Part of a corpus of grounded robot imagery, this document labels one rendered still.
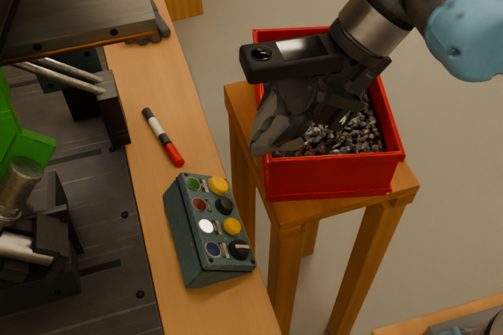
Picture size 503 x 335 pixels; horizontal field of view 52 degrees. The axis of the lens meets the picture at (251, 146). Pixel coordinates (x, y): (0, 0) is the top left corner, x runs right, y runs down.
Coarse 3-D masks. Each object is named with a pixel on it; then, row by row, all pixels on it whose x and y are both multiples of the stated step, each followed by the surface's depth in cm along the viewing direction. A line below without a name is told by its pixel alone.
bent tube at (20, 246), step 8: (8, 232) 61; (0, 240) 60; (8, 240) 60; (16, 240) 61; (24, 240) 62; (32, 240) 62; (0, 248) 60; (8, 248) 60; (16, 248) 61; (24, 248) 61; (32, 248) 62; (8, 256) 61; (16, 256) 61; (24, 256) 61; (32, 256) 62; (40, 256) 62; (48, 256) 63; (40, 264) 63; (48, 264) 63
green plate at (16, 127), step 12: (0, 72) 59; (0, 84) 52; (0, 96) 53; (0, 108) 54; (12, 108) 55; (0, 120) 55; (12, 120) 55; (0, 132) 55; (12, 132) 56; (0, 144) 56; (0, 156) 57
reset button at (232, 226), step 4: (228, 220) 69; (232, 220) 69; (236, 220) 70; (224, 224) 69; (228, 224) 68; (232, 224) 69; (236, 224) 69; (228, 228) 68; (232, 228) 68; (236, 228) 69; (240, 228) 69; (228, 232) 68; (232, 232) 68; (236, 232) 69
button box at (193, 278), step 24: (168, 192) 74; (192, 192) 70; (168, 216) 72; (192, 216) 68; (216, 216) 70; (192, 240) 67; (216, 240) 67; (192, 264) 66; (216, 264) 64; (240, 264) 66; (192, 288) 67
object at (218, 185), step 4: (216, 176) 74; (212, 180) 73; (216, 180) 73; (220, 180) 73; (224, 180) 74; (212, 184) 73; (216, 184) 73; (220, 184) 73; (224, 184) 73; (212, 188) 72; (216, 188) 72; (220, 188) 72; (224, 188) 73; (216, 192) 72; (220, 192) 72; (224, 192) 73
